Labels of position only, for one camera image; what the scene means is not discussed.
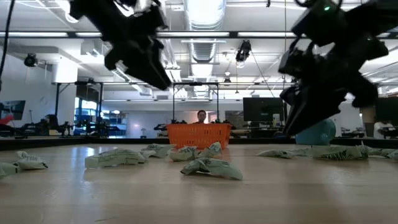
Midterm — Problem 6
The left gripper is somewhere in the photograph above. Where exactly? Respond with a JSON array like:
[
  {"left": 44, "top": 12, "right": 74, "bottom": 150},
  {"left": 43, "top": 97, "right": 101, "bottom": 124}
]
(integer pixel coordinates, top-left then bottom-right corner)
[{"left": 68, "top": 0, "right": 172, "bottom": 91}]

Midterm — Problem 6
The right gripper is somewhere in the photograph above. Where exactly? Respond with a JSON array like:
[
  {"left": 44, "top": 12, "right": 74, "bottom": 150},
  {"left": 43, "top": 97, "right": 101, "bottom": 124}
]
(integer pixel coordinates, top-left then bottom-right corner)
[{"left": 278, "top": 37, "right": 389, "bottom": 137}]

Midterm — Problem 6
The teal mug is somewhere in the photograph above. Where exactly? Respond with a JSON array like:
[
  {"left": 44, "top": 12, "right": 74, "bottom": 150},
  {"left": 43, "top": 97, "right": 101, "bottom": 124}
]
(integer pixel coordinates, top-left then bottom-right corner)
[{"left": 294, "top": 119, "right": 337, "bottom": 146}]

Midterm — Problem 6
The black computer monitor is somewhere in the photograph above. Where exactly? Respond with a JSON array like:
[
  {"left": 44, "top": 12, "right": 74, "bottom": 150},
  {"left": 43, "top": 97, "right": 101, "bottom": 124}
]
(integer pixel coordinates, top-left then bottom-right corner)
[
  {"left": 243, "top": 97, "right": 285, "bottom": 123},
  {"left": 374, "top": 96, "right": 398, "bottom": 123}
]

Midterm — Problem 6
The black beam with light strips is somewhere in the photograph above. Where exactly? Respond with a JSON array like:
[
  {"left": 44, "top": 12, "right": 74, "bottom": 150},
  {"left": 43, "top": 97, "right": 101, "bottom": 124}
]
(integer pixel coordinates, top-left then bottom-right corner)
[{"left": 0, "top": 30, "right": 398, "bottom": 39}]

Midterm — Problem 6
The wooden cabinet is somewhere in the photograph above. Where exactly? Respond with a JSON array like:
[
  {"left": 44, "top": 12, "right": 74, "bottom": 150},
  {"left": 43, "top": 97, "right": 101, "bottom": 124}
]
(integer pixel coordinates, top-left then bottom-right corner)
[{"left": 360, "top": 105, "right": 377, "bottom": 138}]

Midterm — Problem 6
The orange plastic basket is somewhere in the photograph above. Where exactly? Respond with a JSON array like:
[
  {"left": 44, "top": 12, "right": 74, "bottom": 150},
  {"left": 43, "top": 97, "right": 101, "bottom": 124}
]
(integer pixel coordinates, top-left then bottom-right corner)
[{"left": 166, "top": 123, "right": 233, "bottom": 150}]

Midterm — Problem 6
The black ceiling spotlight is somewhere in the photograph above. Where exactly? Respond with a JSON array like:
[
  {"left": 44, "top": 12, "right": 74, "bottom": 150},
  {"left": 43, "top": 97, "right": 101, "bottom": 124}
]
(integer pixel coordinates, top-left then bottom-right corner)
[{"left": 24, "top": 52, "right": 40, "bottom": 68}]

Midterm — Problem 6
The black background stand frame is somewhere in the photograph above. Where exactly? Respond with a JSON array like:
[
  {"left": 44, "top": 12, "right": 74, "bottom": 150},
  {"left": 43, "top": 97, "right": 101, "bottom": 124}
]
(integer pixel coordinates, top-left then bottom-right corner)
[
  {"left": 51, "top": 79, "right": 105, "bottom": 136},
  {"left": 172, "top": 82, "right": 220, "bottom": 124}
]

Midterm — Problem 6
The silver ventilation duct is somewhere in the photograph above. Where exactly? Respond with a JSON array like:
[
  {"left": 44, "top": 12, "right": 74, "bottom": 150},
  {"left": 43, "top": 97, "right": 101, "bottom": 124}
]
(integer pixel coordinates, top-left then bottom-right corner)
[{"left": 183, "top": 0, "right": 227, "bottom": 65}]

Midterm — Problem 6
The black hanging camera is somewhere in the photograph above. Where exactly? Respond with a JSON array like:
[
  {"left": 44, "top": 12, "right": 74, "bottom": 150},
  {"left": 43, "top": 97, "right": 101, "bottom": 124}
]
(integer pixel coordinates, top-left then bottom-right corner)
[{"left": 235, "top": 39, "right": 252, "bottom": 63}]

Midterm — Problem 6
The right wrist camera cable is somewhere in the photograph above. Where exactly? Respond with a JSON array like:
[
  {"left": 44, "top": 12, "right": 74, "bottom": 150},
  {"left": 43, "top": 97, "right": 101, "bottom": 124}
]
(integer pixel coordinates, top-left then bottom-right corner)
[{"left": 294, "top": 0, "right": 315, "bottom": 9}]

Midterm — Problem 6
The wall picture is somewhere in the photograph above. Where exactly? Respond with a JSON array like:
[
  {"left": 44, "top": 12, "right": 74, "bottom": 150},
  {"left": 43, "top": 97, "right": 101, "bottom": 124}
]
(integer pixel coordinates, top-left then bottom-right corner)
[{"left": 0, "top": 100, "right": 27, "bottom": 125}]

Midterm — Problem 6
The black hanging cable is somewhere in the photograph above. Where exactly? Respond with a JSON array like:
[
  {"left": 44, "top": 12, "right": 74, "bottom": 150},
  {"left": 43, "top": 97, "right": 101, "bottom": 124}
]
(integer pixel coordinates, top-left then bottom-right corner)
[{"left": 0, "top": 0, "right": 16, "bottom": 91}]

